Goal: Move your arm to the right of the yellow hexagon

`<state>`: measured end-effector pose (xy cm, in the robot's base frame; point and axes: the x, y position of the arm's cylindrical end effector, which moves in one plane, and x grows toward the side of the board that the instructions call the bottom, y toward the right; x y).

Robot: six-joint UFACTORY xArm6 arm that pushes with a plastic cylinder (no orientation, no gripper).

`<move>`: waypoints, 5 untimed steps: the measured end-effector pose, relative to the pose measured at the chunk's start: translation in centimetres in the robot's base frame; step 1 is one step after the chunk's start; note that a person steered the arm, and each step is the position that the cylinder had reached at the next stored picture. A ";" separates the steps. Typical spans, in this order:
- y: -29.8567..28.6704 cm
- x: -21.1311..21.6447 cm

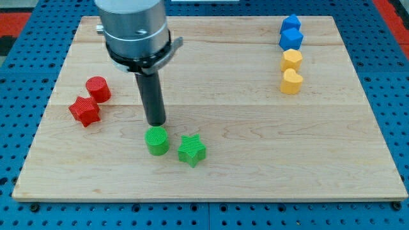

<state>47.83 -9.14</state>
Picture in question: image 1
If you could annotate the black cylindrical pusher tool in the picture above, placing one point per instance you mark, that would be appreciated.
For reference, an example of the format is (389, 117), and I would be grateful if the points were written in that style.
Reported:
(152, 99)

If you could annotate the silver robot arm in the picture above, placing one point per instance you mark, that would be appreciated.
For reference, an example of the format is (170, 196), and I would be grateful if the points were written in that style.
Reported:
(138, 40)

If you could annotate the yellow hexagon block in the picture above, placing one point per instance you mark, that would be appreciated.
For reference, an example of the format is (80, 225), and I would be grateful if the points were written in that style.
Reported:
(291, 58)

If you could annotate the red cylinder block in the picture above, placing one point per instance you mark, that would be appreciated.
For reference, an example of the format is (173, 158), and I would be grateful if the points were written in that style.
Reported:
(98, 88)

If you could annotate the green cylinder block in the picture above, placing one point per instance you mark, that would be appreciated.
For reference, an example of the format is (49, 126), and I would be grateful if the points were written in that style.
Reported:
(156, 139)

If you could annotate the red star block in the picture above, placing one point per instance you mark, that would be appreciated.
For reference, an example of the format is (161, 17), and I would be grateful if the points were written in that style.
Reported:
(85, 110)

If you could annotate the green star block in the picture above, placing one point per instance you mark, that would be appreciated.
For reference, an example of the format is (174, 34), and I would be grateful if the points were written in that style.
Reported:
(191, 150)

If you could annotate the wooden board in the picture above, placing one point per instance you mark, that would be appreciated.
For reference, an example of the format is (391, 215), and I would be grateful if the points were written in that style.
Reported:
(320, 145)

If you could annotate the yellow heart block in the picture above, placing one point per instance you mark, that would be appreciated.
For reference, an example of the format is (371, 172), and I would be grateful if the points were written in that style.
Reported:
(291, 82)

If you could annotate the blue cube block lower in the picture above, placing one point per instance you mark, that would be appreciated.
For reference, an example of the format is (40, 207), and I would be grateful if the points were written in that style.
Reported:
(291, 39)

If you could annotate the blue pentagon block upper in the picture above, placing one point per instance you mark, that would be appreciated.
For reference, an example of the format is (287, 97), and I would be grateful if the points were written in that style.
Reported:
(290, 22)

